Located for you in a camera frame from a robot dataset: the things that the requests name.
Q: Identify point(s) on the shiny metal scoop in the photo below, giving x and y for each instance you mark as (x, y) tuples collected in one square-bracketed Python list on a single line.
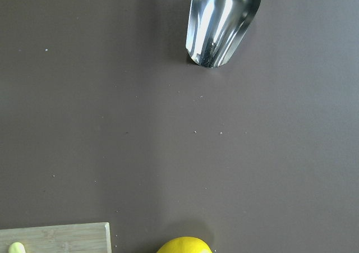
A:
[(216, 28)]

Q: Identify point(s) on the yellow lemon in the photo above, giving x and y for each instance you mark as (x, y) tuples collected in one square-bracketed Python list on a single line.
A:
[(185, 244)]

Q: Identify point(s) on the bamboo cutting board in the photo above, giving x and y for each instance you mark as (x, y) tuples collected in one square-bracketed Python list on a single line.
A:
[(87, 237)]

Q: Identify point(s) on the yellow plastic knife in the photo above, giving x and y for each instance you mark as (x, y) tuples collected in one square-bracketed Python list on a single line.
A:
[(16, 247)]

